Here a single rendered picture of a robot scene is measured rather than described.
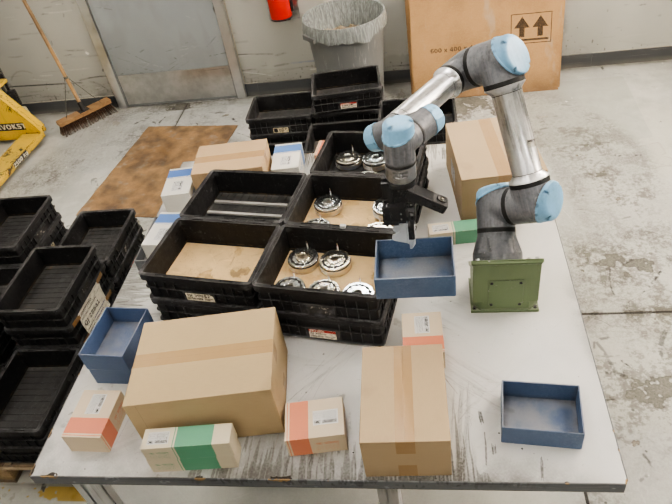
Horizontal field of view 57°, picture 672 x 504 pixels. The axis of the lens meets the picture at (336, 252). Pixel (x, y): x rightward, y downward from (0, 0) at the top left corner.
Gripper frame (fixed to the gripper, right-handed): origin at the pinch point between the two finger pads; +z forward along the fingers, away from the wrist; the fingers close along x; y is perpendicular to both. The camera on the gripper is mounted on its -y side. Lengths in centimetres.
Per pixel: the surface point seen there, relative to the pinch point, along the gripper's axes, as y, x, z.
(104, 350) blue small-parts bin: 100, 5, 35
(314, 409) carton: 28, 26, 36
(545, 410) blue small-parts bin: -34, 20, 43
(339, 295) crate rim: 22.5, -1.4, 19.2
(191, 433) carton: 59, 38, 33
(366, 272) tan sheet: 17.0, -21.6, 27.3
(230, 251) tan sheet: 66, -34, 27
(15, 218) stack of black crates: 206, -106, 56
